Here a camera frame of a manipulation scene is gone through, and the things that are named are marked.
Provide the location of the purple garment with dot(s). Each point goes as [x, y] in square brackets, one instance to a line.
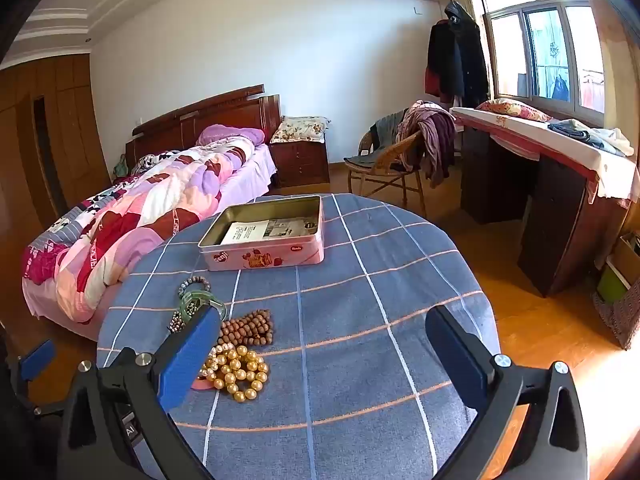
[435, 135]

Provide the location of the pink tin box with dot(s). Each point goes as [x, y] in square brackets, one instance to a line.
[260, 260]

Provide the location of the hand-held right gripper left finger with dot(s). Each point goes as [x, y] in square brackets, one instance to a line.
[190, 355]

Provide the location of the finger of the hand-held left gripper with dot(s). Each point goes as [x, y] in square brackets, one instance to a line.
[37, 360]

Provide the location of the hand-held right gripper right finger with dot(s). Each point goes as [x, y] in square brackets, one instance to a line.
[460, 360]

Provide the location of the black white patterned pillow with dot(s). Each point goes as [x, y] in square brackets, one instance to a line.
[150, 162]

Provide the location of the blue plaid tablecloth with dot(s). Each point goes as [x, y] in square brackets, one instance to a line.
[350, 360]

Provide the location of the white pink desk cover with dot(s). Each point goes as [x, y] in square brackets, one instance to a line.
[540, 137]

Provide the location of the white printed paper sheet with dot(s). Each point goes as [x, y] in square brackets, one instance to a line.
[250, 232]

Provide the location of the hanging dark coats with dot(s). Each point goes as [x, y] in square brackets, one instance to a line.
[457, 60]

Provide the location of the window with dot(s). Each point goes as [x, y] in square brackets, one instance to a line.
[545, 50]

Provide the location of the wicker chair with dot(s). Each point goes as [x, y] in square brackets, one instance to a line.
[390, 160]

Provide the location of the dark wooden nightstand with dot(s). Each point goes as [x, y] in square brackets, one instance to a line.
[300, 165]

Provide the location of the bed with pink sheet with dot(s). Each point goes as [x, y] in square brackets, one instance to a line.
[250, 175]

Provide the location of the purple pillow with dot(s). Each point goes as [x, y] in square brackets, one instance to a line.
[230, 135]

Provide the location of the green jade bangle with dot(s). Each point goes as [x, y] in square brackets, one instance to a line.
[189, 305]

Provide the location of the pink floral pillow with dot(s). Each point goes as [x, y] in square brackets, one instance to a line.
[515, 109]

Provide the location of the cardboard box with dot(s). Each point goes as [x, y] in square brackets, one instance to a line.
[627, 257]

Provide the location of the dark woven basket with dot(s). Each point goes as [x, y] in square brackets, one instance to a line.
[620, 320]

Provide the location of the green bin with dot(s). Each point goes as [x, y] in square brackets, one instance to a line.
[612, 285]

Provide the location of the teal bag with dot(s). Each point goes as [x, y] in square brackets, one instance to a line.
[120, 167]

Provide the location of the brown wooden wardrobe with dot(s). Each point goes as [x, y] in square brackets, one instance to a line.
[50, 135]

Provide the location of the pink red patchwork quilt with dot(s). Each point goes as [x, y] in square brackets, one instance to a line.
[150, 210]

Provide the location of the dark wooden desk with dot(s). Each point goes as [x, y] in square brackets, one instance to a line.
[550, 220]

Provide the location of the floral cushion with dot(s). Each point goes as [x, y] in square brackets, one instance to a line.
[300, 127]

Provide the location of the grey garment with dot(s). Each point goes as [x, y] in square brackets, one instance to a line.
[382, 130]

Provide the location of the pink bangle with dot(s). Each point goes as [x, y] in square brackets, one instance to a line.
[202, 385]

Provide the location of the pile of folded clothes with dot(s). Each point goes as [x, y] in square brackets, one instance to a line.
[595, 137]

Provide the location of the dark wooden headboard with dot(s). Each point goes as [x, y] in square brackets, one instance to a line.
[200, 115]

